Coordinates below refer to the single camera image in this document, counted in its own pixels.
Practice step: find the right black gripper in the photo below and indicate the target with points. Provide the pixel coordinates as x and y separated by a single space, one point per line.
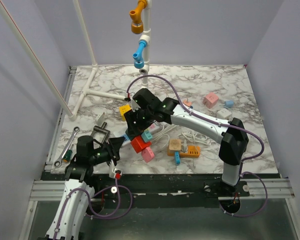
132 116

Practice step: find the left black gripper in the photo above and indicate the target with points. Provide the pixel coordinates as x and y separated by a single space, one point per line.
116 143

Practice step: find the yellow cube socket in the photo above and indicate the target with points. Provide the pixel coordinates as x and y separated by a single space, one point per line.
124 109

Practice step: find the pink cube socket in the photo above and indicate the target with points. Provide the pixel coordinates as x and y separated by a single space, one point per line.
210 100

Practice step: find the white tiger cube socket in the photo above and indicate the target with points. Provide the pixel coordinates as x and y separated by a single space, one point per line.
224 113

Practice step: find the small light blue plug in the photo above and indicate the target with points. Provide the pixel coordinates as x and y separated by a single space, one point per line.
229 104

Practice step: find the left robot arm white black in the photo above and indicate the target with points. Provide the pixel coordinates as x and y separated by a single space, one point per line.
79 188

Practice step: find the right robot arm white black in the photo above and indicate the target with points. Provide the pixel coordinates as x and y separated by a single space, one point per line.
230 135

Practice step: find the red cube socket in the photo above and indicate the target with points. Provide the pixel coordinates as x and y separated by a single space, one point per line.
139 144

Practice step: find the teal cube plug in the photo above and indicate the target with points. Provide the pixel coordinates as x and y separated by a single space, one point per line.
146 136

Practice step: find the white plug adapter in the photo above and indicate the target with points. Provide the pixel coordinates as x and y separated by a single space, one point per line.
100 119

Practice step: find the pink plug adapter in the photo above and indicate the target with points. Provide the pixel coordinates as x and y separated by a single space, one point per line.
147 154

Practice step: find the salmon plug on blue cube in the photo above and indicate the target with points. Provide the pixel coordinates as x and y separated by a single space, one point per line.
187 103

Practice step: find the wooden cube socket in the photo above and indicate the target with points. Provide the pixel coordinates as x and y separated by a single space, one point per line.
175 145

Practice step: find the light blue plug adapter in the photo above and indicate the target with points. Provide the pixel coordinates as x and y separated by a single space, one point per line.
177 158

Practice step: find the white long power strip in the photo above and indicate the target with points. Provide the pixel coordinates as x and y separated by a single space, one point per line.
153 129

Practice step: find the blue valve fitting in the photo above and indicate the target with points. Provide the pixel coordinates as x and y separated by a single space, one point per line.
138 55

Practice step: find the orange power strip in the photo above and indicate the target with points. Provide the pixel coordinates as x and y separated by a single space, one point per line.
192 152

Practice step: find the silver ratchet wrench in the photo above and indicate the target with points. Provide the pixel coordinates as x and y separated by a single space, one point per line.
57 163

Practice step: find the orange valve fitting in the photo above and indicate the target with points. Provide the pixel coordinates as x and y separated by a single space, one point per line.
137 26

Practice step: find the dark metal T-handle tool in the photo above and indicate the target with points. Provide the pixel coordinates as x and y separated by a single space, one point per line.
101 129

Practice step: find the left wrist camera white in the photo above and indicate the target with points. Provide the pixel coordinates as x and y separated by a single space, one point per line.
114 172

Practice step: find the white PVC pipe frame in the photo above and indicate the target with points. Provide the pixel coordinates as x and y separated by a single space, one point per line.
72 114

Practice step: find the black mounting rail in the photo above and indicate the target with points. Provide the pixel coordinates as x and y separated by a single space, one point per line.
153 191

